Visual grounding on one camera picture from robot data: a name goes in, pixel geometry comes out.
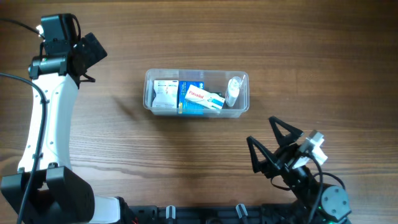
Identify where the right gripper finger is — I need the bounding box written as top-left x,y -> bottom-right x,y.
269,116 -> 304,146
246,136 -> 280,173

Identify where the white dropper bottle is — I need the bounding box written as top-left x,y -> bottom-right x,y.
225,77 -> 242,107

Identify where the white Panadol box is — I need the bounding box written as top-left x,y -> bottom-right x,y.
185,85 -> 225,110

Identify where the white medicine box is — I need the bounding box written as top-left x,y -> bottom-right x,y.
152,80 -> 178,108

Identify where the blue medicine box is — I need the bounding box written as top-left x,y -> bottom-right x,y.
177,81 -> 204,116

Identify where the green round-label packet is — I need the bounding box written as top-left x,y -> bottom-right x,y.
214,92 -> 223,97

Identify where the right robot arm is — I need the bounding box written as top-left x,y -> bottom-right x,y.
246,116 -> 351,223

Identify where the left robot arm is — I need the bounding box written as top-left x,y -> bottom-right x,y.
1,33 -> 133,223

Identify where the clear plastic container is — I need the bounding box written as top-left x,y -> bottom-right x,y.
143,68 -> 249,118

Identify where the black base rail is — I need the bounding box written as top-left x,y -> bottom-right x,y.
130,203 -> 309,224

